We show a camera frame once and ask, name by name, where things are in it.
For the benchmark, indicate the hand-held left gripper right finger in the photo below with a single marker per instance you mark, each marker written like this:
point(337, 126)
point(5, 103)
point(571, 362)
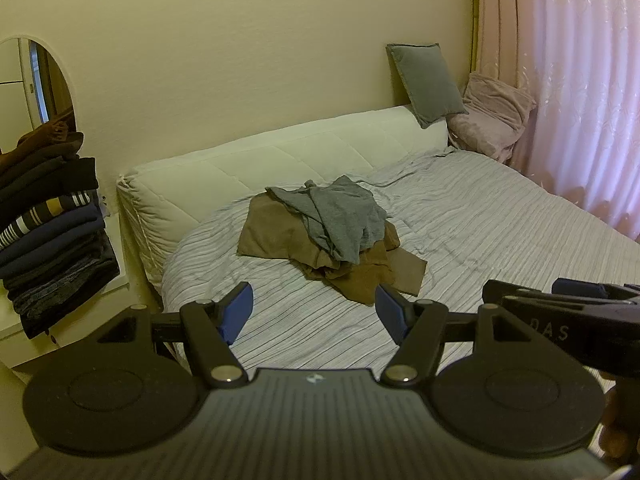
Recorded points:
point(390, 310)

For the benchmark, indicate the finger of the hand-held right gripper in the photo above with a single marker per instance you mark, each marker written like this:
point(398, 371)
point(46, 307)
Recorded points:
point(575, 287)
point(510, 291)

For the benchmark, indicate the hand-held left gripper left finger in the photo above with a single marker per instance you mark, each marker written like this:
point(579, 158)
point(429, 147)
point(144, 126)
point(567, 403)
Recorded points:
point(239, 310)

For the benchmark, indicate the brown garment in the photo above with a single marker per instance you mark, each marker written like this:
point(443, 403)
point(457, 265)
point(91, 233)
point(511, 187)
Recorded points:
point(270, 230)

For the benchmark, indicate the grey pants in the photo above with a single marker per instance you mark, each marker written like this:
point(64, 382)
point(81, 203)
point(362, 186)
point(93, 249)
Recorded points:
point(340, 215)

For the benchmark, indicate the stack of folded clothes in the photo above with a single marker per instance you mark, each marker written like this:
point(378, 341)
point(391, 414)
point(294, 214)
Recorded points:
point(50, 225)

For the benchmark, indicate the person's right hand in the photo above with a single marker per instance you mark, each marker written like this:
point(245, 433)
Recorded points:
point(622, 420)

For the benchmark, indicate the white padded headboard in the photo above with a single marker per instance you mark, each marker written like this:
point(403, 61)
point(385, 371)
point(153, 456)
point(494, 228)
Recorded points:
point(250, 160)

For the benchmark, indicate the pink pillow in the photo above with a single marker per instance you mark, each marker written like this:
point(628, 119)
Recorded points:
point(490, 115)

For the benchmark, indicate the pink curtain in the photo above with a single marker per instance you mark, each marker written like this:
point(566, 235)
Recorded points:
point(575, 85)

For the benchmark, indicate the grey pillow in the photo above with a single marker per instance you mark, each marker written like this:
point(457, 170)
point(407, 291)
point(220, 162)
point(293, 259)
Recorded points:
point(430, 85)

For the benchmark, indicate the arched wall mirror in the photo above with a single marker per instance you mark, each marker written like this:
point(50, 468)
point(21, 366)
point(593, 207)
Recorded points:
point(20, 100)

